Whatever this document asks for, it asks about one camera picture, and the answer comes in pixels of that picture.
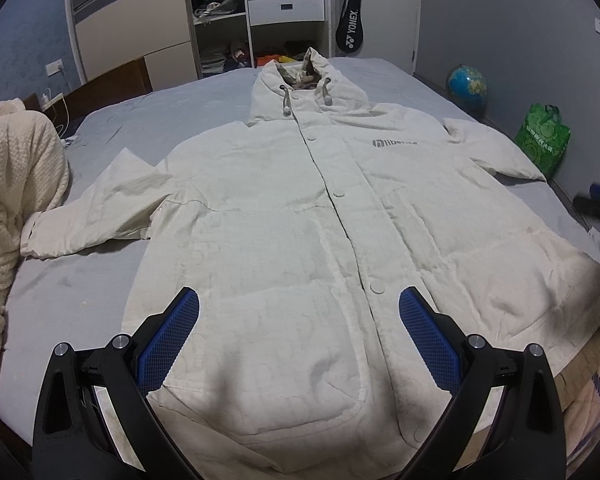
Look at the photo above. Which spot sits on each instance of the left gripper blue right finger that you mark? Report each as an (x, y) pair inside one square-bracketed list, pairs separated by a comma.
[(456, 368)]

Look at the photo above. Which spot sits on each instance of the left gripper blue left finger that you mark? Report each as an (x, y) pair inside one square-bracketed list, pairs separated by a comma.
[(131, 371)]

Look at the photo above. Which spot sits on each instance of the white hooded puffer jacket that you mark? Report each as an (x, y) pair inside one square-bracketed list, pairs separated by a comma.
[(299, 229)]

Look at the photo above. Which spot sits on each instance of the light blue bed sheet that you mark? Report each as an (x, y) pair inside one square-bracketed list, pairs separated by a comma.
[(81, 297)]

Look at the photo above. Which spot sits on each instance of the cream knitted blanket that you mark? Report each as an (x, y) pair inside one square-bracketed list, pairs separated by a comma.
[(34, 176)]

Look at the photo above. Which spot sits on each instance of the green shopping bag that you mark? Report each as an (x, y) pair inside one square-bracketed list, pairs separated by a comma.
[(544, 138)]

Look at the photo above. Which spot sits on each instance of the blue world globe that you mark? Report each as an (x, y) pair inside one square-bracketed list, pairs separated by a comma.
[(468, 86)]

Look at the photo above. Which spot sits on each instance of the brown wooden headboard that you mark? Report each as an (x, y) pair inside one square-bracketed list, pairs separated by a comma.
[(124, 82)]

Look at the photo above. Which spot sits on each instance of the orange yellow toy blocks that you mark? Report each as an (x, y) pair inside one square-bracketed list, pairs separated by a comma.
[(262, 60)]

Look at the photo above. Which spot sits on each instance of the black Yonex racket bag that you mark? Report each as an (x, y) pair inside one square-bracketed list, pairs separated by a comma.
[(349, 32)]

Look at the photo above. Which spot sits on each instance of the beige wardrobe sliding door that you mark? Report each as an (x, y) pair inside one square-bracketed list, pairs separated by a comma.
[(106, 34)]

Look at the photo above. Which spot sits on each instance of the open wardrobe shelf unit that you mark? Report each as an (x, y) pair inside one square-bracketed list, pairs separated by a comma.
[(226, 41)]

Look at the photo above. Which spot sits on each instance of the white room door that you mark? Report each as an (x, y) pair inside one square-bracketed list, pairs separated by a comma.
[(390, 30)]

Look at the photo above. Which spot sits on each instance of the white wall socket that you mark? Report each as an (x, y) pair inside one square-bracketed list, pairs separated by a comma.
[(55, 67)]

